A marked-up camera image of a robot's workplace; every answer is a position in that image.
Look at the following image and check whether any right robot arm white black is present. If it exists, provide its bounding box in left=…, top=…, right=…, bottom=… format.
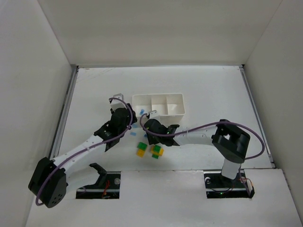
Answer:
left=143, top=119, right=250, bottom=180

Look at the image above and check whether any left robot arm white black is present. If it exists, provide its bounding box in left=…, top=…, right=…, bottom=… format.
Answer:
left=28, top=98, right=137, bottom=208

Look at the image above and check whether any green yellow lego stack left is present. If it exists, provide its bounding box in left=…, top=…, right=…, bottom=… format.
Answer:
left=136, top=142, right=148, bottom=157

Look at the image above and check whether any green yellow lego stack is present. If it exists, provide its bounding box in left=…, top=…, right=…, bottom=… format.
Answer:
left=136, top=142, right=148, bottom=157
left=150, top=145, right=164, bottom=159

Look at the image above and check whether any white three-compartment container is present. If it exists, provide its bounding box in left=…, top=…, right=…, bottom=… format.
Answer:
left=132, top=93, right=186, bottom=124

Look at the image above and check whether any green yellow lego stack right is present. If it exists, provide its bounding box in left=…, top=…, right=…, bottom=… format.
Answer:
left=150, top=145, right=164, bottom=159

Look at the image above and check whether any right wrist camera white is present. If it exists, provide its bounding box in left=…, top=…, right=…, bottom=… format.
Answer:
left=146, top=110, right=160, bottom=119

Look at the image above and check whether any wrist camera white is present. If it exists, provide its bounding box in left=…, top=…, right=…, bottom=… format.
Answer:
left=109, top=93, right=125, bottom=111
left=146, top=110, right=160, bottom=119

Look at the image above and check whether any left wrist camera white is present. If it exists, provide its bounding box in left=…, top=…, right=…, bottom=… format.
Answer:
left=109, top=93, right=125, bottom=111

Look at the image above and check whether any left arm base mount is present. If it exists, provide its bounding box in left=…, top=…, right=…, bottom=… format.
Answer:
left=75, top=163, right=121, bottom=200

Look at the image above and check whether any left aluminium table rail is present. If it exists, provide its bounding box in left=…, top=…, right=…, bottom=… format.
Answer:
left=48, top=65, right=79, bottom=159

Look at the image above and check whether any aluminium table rail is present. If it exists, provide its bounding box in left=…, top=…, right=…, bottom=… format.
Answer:
left=239, top=65, right=276, bottom=168
left=48, top=65, right=79, bottom=159

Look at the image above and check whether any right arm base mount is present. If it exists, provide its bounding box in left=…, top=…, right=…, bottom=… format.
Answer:
left=204, top=170, right=255, bottom=199

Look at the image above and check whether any right aluminium table rail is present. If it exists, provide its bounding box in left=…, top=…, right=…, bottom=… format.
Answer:
left=239, top=65, right=276, bottom=168

